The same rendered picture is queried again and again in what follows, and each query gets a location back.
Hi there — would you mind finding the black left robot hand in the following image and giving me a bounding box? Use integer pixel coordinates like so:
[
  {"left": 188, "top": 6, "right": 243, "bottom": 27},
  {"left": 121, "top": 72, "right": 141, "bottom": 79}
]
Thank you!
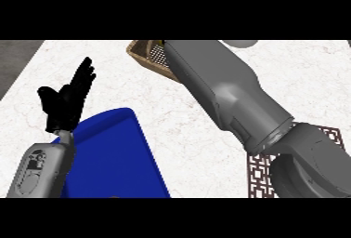
[{"left": 37, "top": 56, "right": 97, "bottom": 134}]

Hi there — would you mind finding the wicker basket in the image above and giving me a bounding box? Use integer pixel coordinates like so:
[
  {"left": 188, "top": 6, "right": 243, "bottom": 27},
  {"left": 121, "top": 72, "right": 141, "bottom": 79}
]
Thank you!
[{"left": 126, "top": 39, "right": 183, "bottom": 84}]

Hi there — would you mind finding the brown lattice placemat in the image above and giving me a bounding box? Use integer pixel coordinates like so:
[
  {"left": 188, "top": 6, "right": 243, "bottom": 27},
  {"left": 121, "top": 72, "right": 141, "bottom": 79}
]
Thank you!
[{"left": 246, "top": 124, "right": 346, "bottom": 199}]

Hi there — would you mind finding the grey round object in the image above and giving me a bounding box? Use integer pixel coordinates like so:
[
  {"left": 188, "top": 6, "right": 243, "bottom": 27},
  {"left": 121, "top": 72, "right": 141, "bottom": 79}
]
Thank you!
[{"left": 219, "top": 39, "right": 261, "bottom": 49}]

